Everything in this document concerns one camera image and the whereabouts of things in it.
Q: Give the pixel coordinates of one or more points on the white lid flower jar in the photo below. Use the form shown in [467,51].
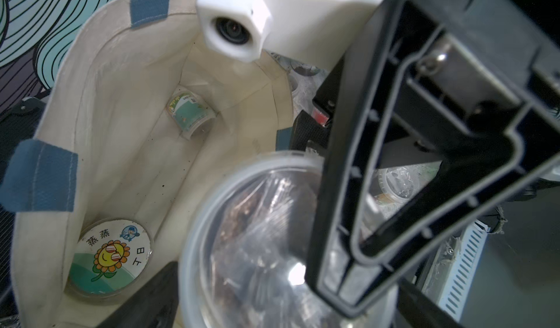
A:
[109,257]

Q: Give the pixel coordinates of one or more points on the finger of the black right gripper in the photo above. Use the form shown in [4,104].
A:
[445,108]

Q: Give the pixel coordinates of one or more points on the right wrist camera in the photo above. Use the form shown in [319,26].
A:
[314,32]

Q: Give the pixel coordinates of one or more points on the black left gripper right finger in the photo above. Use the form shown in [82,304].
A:
[419,311]

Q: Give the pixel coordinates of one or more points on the white slotted cable duct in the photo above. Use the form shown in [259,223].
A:
[452,272]

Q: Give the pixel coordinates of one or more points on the orange label jar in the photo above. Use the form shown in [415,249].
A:
[244,261]

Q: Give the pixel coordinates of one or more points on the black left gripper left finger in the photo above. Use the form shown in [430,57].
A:
[154,305]

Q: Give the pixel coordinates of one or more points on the teal bee label jar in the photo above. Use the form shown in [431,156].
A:
[191,113]

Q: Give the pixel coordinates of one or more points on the cream canvas tote bag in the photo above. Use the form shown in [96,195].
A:
[106,148]

